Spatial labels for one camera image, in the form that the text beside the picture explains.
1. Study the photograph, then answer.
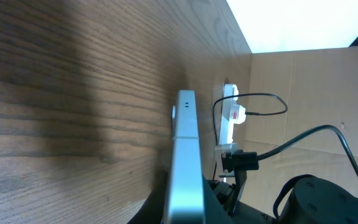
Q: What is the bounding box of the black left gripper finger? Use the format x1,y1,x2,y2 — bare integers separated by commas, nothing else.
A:
128,169,168,224

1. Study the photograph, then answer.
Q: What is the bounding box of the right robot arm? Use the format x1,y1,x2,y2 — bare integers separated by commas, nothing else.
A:
204,175,358,224

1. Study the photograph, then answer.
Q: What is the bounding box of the brown cardboard panel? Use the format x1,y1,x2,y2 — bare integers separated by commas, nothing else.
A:
235,47,358,213

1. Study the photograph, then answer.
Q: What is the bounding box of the turquoise screen smartphone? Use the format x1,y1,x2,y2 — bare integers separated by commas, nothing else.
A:
163,90,205,224

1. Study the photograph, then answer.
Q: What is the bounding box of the white USB charger plug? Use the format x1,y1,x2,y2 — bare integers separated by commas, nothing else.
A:
229,104,247,124

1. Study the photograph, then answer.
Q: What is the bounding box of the white power strip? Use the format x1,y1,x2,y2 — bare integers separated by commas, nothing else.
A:
218,84,239,145

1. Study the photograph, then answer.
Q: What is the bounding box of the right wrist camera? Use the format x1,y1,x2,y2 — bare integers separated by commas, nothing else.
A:
215,143,259,177

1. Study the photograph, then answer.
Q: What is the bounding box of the black right camera cable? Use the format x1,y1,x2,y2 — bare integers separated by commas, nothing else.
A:
256,124,358,215

